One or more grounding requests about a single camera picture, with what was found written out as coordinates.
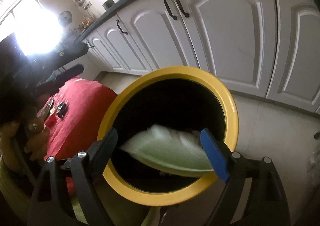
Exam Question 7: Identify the clear plastic sheet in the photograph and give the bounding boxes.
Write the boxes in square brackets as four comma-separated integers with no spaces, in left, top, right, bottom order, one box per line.
[307,150,320,175]

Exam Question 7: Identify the large pale green packet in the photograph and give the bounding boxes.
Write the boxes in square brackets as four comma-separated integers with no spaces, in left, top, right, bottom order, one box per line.
[119,124,216,174]

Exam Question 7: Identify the group of condiment bottles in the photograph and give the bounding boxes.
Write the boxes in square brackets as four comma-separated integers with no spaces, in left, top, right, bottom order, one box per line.
[79,15,94,29]

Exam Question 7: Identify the yellow-green clothing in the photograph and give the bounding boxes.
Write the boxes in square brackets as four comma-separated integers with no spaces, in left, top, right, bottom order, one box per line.
[0,155,163,226]

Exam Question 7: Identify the round grey wall fan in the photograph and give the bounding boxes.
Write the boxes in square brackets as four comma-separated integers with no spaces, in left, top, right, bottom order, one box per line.
[58,11,73,26]

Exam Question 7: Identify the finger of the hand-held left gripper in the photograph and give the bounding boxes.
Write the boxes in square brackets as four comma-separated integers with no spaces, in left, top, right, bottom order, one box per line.
[35,64,85,92]
[32,41,88,67]

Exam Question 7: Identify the yellow-rimmed black trash bin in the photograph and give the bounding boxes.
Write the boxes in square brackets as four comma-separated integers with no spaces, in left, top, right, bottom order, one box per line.
[96,66,239,208]

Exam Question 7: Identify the black kitchen countertop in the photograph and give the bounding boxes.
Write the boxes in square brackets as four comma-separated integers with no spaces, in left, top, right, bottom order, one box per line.
[77,0,252,42]

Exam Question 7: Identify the wall wire rack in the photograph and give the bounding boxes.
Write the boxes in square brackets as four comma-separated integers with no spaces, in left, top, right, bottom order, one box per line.
[75,0,92,10]

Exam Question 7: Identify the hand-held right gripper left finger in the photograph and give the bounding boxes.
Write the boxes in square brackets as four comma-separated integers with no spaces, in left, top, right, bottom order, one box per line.
[26,127,118,226]

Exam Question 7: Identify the white lower kitchen cabinets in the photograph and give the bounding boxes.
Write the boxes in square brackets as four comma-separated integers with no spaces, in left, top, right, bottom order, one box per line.
[82,0,320,115]

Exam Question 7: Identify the bright kitchen window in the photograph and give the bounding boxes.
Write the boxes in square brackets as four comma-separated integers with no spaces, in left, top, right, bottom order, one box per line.
[0,0,63,55]

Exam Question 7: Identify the person's left hand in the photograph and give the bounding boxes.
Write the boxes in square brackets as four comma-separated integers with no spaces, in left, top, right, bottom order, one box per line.
[24,117,48,161]

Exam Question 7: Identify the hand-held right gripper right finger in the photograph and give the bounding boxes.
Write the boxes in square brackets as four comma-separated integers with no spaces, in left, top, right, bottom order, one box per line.
[200,128,292,226]

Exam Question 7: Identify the red floral blanket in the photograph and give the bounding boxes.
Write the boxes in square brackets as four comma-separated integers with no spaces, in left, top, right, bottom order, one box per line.
[42,77,118,198]

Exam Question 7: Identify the black shiny wrapper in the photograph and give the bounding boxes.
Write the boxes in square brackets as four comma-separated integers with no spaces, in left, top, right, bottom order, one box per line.
[56,102,68,119]

